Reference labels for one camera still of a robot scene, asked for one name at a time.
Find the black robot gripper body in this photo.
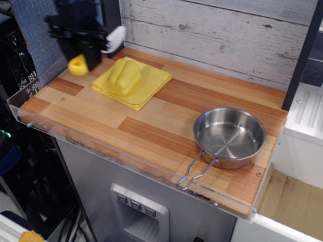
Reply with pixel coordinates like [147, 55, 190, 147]
[44, 0, 109, 55]

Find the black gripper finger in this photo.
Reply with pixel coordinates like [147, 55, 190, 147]
[60, 39, 82, 62]
[78, 41, 101, 71]

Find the yellow handled white toy knife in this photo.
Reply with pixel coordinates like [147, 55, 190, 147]
[67, 25, 127, 77]

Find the yellow toy bell pepper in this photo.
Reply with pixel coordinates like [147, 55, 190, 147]
[107, 58, 141, 97]

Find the yellow folded towel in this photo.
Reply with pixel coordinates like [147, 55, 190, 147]
[91, 57, 172, 110]

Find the blue fabric partition panel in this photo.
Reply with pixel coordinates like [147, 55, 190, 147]
[9, 0, 104, 86]

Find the black plastic crate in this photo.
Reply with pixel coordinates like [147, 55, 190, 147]
[1, 23, 37, 101]

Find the clear acrylic table guard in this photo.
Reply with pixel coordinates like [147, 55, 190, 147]
[8, 48, 287, 220]

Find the stainless steel pan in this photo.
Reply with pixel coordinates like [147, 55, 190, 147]
[177, 107, 266, 191]

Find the grey ice dispenser panel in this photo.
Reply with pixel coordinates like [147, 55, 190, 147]
[110, 183, 170, 241]

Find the silver toy fridge cabinet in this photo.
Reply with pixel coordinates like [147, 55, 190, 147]
[58, 140, 236, 241]

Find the white toy sink unit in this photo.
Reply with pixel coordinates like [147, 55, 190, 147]
[232, 83, 322, 241]

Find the black right vertical post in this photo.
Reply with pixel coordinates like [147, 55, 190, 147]
[281, 0, 322, 111]

